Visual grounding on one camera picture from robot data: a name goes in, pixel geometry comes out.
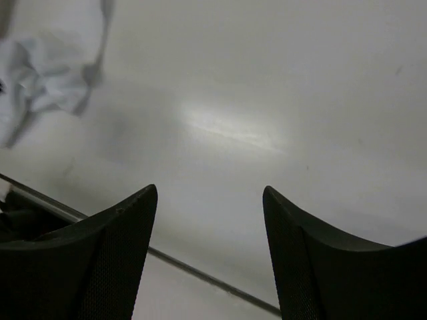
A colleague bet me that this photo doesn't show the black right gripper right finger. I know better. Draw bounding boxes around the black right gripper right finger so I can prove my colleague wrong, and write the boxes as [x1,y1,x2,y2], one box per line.
[263,186,426,319]

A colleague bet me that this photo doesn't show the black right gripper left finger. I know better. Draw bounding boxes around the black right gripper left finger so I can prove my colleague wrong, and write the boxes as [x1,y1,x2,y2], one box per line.
[0,183,158,320]

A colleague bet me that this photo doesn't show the white fabric skirt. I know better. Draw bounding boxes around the white fabric skirt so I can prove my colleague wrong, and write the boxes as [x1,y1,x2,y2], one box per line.
[1,1,115,147]

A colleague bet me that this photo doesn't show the aluminium left side rail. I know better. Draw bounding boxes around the aluminium left side rail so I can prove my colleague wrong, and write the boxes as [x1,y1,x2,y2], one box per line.
[0,173,282,316]

